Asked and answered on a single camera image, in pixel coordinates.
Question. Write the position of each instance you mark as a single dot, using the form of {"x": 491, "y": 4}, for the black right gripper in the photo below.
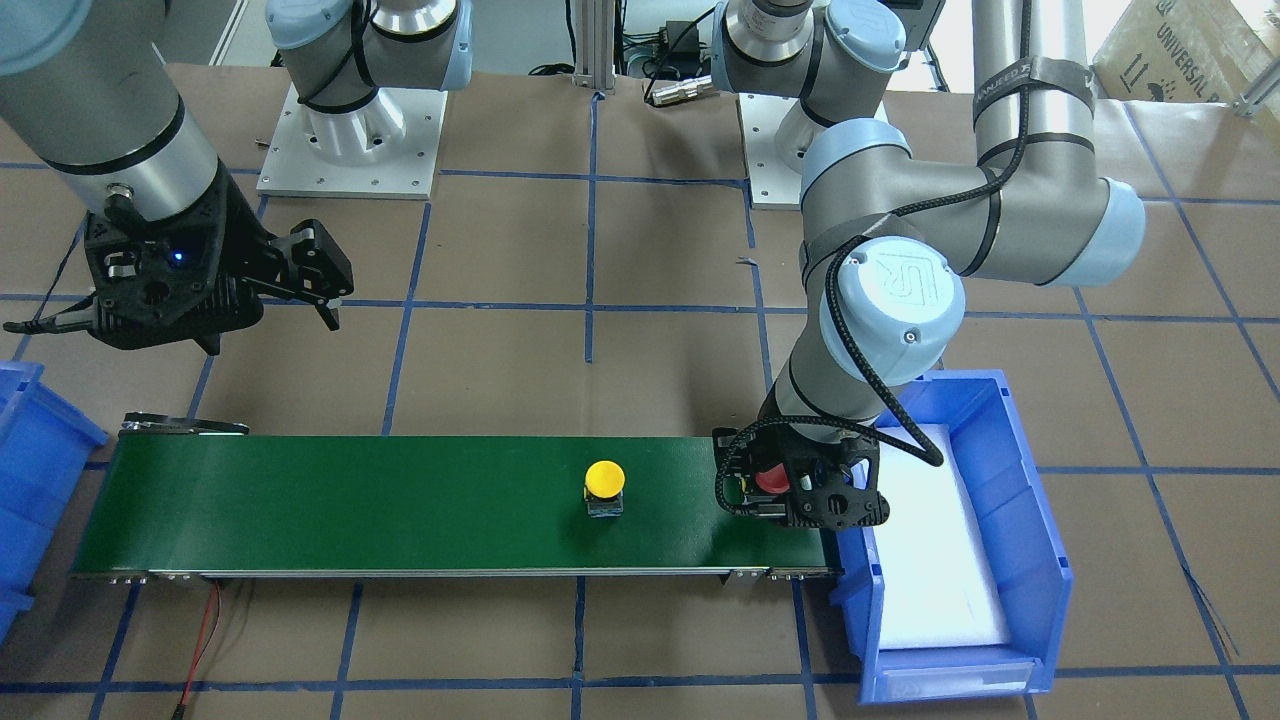
{"x": 238, "y": 243}

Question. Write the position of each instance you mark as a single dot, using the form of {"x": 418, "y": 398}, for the yellow push button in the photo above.
{"x": 604, "y": 483}

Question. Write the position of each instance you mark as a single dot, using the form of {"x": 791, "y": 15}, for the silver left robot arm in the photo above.
{"x": 888, "y": 238}

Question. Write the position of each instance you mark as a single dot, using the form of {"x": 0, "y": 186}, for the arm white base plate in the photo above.
{"x": 774, "y": 174}
{"x": 386, "y": 150}

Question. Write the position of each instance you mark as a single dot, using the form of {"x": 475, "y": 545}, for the aluminium frame post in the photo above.
{"x": 594, "y": 27}

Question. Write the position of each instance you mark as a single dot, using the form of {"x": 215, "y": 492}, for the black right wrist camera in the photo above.
{"x": 311, "y": 264}

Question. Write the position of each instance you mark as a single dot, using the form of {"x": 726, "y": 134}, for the white foam pad bin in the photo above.
{"x": 939, "y": 590}

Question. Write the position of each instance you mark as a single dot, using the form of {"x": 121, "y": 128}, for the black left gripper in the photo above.
{"x": 733, "y": 484}

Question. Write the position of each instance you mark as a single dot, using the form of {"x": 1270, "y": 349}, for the red push button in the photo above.
{"x": 762, "y": 485}

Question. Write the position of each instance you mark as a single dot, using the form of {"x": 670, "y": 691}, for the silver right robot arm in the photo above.
{"x": 86, "y": 89}

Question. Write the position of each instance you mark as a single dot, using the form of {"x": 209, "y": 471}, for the cardboard box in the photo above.
{"x": 1187, "y": 51}

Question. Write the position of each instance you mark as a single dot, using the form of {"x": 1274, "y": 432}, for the blue bin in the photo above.
{"x": 1033, "y": 575}
{"x": 45, "y": 443}

